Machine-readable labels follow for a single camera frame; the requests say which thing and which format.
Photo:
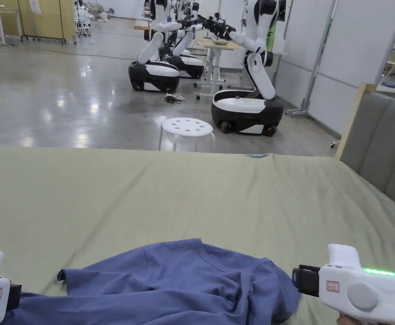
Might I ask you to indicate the yellow folding screen on wheels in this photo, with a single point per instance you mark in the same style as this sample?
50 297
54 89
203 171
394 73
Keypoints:
42 17

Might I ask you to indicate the blue shirt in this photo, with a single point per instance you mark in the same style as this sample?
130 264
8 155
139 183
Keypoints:
170 287

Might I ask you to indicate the white and black wheeled robot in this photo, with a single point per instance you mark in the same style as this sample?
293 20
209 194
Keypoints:
153 71
251 105
192 62

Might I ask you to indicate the person's right hand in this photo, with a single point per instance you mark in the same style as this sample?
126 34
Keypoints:
348 320

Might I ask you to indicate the bed with pale green sheet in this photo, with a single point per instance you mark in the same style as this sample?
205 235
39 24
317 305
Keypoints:
150 196

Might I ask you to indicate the grey padded headboard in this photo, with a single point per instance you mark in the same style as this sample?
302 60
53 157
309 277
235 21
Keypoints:
380 145

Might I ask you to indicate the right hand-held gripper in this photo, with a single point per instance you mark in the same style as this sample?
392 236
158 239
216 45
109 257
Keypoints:
363 294

